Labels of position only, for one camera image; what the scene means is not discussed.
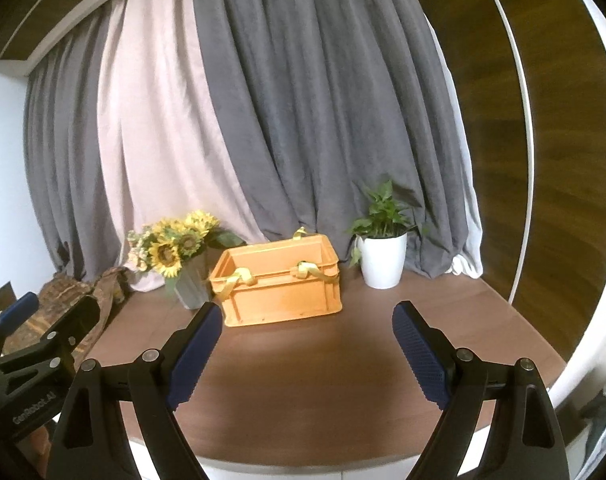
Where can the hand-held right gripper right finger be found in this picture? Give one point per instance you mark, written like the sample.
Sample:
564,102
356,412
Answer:
418,350

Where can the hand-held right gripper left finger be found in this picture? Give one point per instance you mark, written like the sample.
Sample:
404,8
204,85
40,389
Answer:
195,355

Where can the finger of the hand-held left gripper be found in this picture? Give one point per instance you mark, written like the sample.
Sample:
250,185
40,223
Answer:
73,320
18,307

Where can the orange plastic crate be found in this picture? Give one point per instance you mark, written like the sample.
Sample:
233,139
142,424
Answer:
283,300

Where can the brown patterned bag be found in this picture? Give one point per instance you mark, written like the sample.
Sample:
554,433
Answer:
58,295

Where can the grey ribbed vase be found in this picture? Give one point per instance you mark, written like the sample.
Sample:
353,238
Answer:
193,285

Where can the white ribbed plant pot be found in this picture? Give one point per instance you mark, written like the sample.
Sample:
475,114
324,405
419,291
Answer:
383,262

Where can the artificial sunflower bouquet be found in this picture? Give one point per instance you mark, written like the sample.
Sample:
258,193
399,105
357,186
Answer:
165,255

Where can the white curtain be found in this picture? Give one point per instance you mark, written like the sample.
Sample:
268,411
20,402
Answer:
468,240

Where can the green potted plant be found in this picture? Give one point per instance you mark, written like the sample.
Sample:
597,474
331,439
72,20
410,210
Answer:
383,215

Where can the grey curtain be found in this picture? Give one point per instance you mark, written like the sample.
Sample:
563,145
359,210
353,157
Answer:
323,110
68,170

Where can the beige curtain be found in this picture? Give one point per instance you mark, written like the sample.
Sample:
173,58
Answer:
158,135

